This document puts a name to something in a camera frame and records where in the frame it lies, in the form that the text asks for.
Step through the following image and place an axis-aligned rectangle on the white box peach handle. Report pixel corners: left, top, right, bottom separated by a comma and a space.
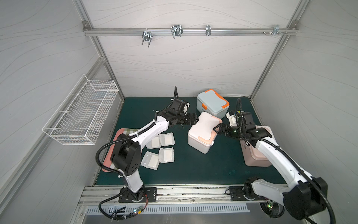
188, 112, 222, 154

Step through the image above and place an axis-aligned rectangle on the blue box orange handle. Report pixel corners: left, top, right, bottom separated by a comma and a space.
197, 89, 230, 119

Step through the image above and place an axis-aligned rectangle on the pink first aid box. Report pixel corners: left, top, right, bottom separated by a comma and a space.
240, 126, 273, 167

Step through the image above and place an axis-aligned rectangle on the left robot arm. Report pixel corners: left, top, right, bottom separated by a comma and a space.
95, 96, 199, 220

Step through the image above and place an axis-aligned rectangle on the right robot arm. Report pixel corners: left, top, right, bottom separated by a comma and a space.
213, 112, 336, 224

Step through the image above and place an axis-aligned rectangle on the green checkered cloth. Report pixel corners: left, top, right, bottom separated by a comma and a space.
120, 128, 139, 135

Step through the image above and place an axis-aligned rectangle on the metal hook clamp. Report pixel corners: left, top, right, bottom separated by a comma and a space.
141, 30, 153, 48

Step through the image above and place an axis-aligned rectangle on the metal u-bolt clamp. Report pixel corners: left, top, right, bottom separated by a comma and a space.
170, 25, 183, 39

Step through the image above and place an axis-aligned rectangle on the pink tray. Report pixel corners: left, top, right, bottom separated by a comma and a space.
103, 129, 123, 170

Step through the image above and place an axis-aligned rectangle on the aluminium crossbar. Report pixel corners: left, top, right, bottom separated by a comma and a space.
84, 27, 299, 36

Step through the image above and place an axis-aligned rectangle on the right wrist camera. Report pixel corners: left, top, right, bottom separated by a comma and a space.
226, 111, 238, 127

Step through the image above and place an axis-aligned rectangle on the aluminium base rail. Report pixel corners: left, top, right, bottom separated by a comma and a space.
78, 184, 269, 205

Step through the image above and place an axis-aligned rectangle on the small metal bracket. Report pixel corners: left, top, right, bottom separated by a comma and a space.
206, 25, 211, 36

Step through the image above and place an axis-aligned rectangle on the white wire basket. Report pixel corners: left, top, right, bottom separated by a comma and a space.
42, 75, 118, 146

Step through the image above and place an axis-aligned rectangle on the metal screw bracket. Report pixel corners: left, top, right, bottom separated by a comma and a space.
263, 26, 288, 36

